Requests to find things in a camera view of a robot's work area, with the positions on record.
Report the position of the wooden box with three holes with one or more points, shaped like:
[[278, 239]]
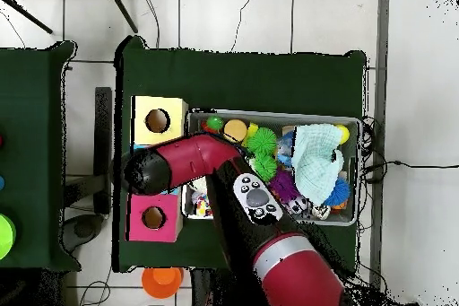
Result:
[[172, 112]]

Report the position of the lime green bowl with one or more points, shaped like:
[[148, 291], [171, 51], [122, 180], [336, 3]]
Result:
[[5, 236]]

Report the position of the dark green table cloth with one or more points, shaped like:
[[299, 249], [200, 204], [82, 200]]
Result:
[[233, 80], [28, 141]]

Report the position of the green spiky ball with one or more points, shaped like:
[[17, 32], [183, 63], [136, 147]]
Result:
[[266, 167], [261, 141]]

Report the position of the yellow wooden block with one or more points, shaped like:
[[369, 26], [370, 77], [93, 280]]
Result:
[[252, 129]]

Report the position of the mint green cloth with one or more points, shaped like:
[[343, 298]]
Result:
[[315, 162]]

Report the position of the shallow mesh bin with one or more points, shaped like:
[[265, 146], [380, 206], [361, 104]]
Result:
[[315, 119]]

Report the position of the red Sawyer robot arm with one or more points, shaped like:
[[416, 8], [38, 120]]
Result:
[[190, 162]]

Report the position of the orange plastic bucket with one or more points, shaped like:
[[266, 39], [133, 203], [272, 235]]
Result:
[[161, 281]]

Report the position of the grey foot pedal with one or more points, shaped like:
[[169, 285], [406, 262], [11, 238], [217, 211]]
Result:
[[84, 229]]

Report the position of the black tripod stand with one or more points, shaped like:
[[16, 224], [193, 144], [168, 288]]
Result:
[[122, 8]]

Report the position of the blue spiky ball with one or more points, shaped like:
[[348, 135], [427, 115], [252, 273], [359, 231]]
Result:
[[339, 191]]

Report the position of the yellow ball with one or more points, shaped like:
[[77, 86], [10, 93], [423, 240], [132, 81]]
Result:
[[344, 133]]

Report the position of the multicolour spiky caterpillar toy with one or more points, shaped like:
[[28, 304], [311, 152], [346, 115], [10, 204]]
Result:
[[214, 123]]

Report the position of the purple spiky ball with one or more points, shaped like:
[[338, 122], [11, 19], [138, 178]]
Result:
[[283, 184]]

